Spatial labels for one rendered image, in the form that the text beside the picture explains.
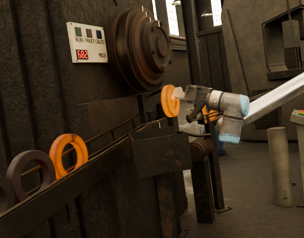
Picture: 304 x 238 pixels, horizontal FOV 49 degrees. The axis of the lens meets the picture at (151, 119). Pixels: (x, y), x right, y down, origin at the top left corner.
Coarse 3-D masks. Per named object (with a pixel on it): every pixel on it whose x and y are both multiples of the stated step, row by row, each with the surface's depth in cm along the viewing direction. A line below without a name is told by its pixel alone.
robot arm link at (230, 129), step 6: (222, 120) 147; (228, 120) 143; (234, 120) 142; (240, 120) 143; (222, 126) 146; (228, 126) 143; (234, 126) 143; (240, 126) 144; (222, 132) 145; (228, 132) 143; (234, 132) 143; (240, 132) 145; (222, 138) 145; (228, 138) 144; (234, 138) 143
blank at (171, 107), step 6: (162, 90) 155; (168, 90) 155; (162, 96) 154; (168, 96) 154; (162, 102) 154; (168, 102) 153; (174, 102) 162; (168, 108) 153; (174, 108) 159; (168, 114) 156; (174, 114) 158
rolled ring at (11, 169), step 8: (24, 152) 108; (32, 152) 109; (40, 152) 112; (16, 160) 104; (24, 160) 106; (32, 160) 109; (40, 160) 112; (48, 160) 115; (8, 168) 104; (16, 168) 103; (48, 168) 114; (8, 176) 102; (16, 176) 103; (48, 176) 115; (16, 184) 102; (48, 184) 114; (16, 192) 102; (24, 192) 105; (16, 200) 103
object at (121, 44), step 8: (136, 8) 175; (144, 8) 184; (120, 16) 172; (128, 16) 167; (152, 16) 192; (120, 24) 168; (128, 24) 166; (120, 32) 166; (128, 32) 166; (120, 40) 165; (128, 40) 165; (120, 48) 166; (128, 48) 165; (120, 56) 167; (128, 56) 164; (120, 64) 169; (128, 64) 167; (128, 72) 170; (136, 72) 170; (128, 80) 174; (136, 80) 171; (136, 88) 181; (144, 88) 177; (152, 88) 184
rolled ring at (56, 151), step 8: (64, 136) 122; (72, 136) 126; (56, 144) 119; (64, 144) 122; (72, 144) 130; (80, 144) 130; (56, 152) 118; (80, 152) 131; (56, 160) 117; (80, 160) 131; (56, 168) 117; (56, 176) 119
